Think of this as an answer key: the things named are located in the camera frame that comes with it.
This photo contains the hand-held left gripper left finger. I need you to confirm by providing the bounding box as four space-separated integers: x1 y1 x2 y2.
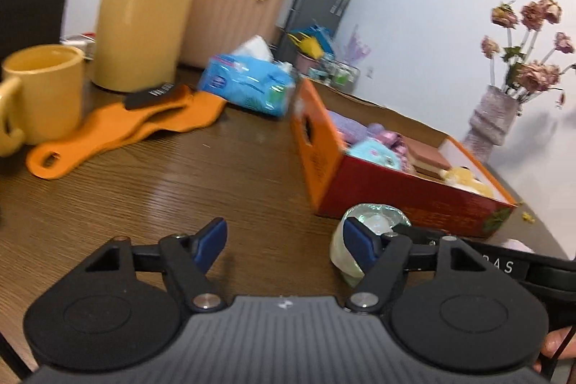
74 218 227 313

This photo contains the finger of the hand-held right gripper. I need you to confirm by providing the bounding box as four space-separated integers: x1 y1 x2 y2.
391 226 471 255

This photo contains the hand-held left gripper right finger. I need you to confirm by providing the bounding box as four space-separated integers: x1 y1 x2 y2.
343 217 520 315

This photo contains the clear soft ball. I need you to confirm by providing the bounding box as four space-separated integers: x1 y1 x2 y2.
329 202 412 288

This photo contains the orange red cardboard box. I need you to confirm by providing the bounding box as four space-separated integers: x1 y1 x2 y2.
290 77 518 238

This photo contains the pink satin scrunchie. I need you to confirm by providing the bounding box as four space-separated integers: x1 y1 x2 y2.
369 130 410 169

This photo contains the purple knitted pouch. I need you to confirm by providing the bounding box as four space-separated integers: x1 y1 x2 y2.
327 110 367 151

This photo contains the person's right hand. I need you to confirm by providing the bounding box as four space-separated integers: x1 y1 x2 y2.
533 326 576 372

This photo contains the white yellow plush toy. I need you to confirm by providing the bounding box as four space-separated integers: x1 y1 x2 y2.
438 166 496 200

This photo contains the pinkish brown flat pack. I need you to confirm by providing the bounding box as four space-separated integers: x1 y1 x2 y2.
407 140 453 180

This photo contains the blue plush toy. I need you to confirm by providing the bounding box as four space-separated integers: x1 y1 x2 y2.
348 139 403 171

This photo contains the pink ribbed vase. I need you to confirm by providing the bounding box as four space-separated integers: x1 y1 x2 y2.
463 85 525 163

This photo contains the large blue tissue pack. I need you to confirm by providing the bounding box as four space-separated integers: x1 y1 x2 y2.
198 35 298 118

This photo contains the small cart with bottles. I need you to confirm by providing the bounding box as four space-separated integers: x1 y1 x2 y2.
310 55 361 90

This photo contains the pink bucket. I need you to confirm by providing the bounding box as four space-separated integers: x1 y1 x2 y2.
294 51 322 74

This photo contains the dried pink rose bouquet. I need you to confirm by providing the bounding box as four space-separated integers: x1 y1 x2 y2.
479 0 576 97

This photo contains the purple feathery decoration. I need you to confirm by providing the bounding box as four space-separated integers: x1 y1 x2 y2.
342 24 372 67

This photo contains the blue yellow shopping bag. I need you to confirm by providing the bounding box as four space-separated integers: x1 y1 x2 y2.
288 24 336 58

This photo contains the yellow mug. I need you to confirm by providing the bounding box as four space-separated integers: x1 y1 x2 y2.
0 44 86 157

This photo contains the yellow thermos jug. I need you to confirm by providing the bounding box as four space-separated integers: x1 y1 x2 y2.
90 0 212 93

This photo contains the pink suitcase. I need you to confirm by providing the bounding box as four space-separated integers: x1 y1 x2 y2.
180 0 291 70

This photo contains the grey refrigerator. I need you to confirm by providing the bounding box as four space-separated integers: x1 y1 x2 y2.
275 0 363 65

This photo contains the orange fabric strap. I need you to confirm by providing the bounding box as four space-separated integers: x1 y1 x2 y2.
26 83 229 180

